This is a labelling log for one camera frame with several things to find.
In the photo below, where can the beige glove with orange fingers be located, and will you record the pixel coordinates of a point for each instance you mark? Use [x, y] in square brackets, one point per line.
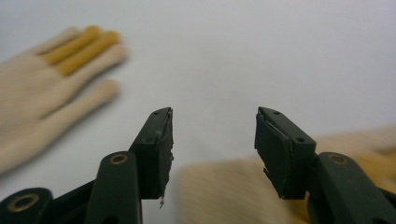
[31, 93]

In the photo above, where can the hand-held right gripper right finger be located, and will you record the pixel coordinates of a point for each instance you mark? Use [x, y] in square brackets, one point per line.
[286, 155]

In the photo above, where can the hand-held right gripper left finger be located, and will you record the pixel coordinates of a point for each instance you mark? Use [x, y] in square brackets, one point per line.
[155, 155]

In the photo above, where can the beige glove with white tag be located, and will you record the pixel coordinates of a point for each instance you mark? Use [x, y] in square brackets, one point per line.
[218, 193]

